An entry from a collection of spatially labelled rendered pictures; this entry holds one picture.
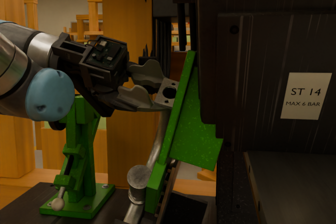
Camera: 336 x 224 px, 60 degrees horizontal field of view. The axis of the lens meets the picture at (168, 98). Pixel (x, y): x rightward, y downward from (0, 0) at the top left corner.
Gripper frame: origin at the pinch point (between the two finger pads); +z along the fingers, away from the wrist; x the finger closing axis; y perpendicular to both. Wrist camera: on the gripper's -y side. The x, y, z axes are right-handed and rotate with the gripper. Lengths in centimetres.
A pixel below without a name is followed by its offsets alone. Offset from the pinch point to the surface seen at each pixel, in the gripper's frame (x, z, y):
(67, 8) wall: 692, -565, -655
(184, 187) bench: 0.6, 8.0, -42.8
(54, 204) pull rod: -19.0, -17.5, -23.1
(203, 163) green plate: -10.6, 9.1, 2.3
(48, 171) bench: -5, -37, -54
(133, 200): -16.8, 0.3, -6.5
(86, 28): 658, -481, -693
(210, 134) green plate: -7.5, 8.8, 5.5
